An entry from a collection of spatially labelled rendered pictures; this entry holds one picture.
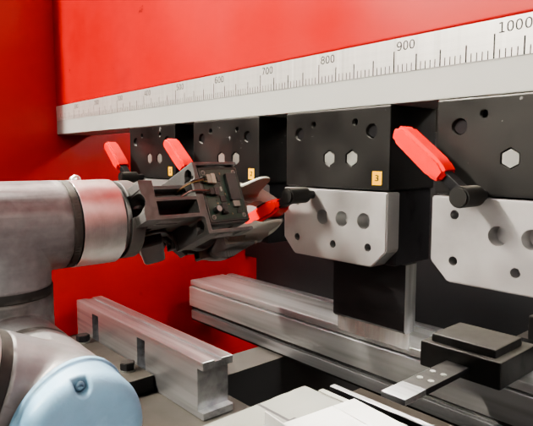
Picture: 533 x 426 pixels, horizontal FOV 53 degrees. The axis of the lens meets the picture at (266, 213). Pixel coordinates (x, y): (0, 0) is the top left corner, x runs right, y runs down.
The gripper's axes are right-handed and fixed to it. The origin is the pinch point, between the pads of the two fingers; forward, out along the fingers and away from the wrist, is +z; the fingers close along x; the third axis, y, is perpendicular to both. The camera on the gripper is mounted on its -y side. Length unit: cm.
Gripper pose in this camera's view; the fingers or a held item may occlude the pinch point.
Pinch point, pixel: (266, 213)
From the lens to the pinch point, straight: 63.4
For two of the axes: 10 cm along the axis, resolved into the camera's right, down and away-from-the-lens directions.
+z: 7.5, -0.7, 6.5
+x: -2.6, -9.4, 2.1
